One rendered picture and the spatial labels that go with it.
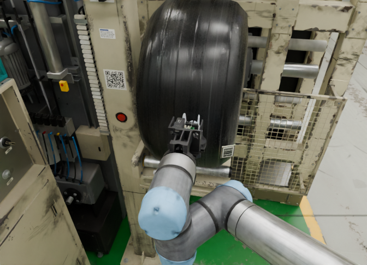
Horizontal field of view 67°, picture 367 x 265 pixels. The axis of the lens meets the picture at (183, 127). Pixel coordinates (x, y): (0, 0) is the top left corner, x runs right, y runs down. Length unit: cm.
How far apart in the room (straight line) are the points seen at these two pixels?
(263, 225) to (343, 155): 232
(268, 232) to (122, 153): 82
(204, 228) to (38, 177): 78
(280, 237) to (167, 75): 47
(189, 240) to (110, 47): 65
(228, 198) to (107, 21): 63
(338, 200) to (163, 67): 191
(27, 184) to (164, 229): 78
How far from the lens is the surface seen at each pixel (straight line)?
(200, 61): 75
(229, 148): 83
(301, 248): 50
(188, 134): 60
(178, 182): 49
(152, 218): 46
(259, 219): 53
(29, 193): 117
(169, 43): 78
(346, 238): 222
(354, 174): 267
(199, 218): 56
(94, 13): 94
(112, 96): 105
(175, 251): 54
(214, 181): 109
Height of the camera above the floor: 168
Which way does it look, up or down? 38 degrees down
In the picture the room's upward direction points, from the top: straight up
